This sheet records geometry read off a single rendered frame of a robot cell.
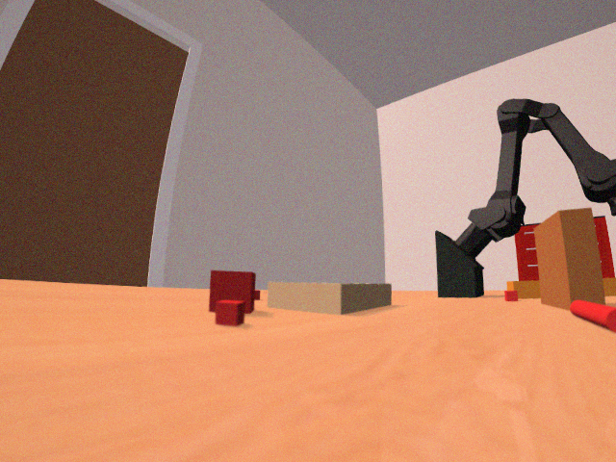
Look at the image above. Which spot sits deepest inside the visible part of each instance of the brown block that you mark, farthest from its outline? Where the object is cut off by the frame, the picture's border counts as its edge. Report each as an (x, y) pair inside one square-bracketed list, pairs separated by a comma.
[(568, 259)]

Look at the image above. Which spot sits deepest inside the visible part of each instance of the tan flat board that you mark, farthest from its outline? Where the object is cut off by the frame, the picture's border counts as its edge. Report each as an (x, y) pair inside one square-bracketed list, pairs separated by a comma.
[(328, 298)]

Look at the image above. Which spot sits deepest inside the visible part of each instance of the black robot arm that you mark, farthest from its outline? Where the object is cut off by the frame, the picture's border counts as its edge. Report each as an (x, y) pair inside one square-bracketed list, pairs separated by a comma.
[(504, 214)]

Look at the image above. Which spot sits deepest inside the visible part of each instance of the red cylinder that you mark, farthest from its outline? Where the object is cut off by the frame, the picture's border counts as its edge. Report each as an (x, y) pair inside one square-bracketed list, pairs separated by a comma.
[(601, 315)]

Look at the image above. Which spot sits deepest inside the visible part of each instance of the orange long rectangular bar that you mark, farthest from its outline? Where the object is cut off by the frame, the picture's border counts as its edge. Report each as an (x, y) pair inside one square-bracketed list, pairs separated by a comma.
[(531, 289)]

